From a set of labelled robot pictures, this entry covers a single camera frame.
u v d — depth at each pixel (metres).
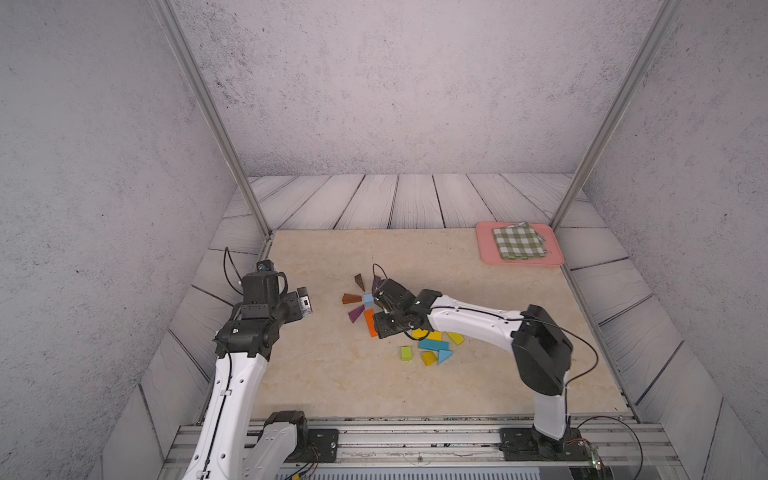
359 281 1.05
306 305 0.68
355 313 0.96
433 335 0.70
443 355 0.87
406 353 0.87
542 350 0.48
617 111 0.87
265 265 0.65
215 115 0.88
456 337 0.57
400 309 0.66
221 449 0.39
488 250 1.16
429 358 0.86
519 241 1.15
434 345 0.91
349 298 0.99
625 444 0.74
